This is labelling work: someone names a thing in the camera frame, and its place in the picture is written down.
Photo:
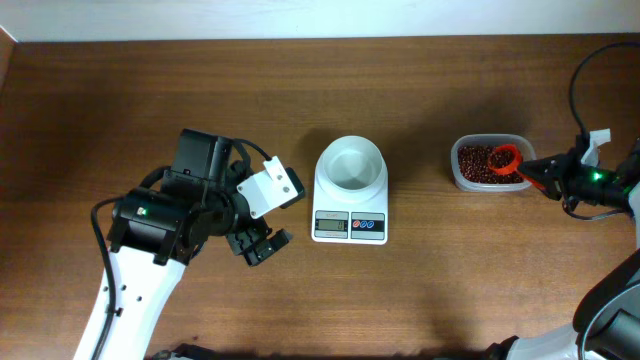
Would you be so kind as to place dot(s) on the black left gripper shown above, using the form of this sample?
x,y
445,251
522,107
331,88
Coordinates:
x,y
256,254

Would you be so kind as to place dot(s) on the red adzuki beans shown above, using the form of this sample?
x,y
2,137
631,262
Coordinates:
x,y
472,162

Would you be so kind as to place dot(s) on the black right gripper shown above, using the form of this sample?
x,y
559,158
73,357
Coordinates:
x,y
566,174

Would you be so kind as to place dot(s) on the white digital kitchen scale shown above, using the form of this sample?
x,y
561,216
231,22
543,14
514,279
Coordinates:
x,y
358,218

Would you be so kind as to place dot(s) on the red plastic scoop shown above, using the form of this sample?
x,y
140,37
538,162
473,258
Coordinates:
x,y
504,160

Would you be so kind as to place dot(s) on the white round bowl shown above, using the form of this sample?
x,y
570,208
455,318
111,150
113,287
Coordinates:
x,y
351,164

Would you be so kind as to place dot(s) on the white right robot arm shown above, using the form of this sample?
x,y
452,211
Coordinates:
x,y
606,322

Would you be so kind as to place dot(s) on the clear plastic food container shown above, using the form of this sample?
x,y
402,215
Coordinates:
x,y
524,146

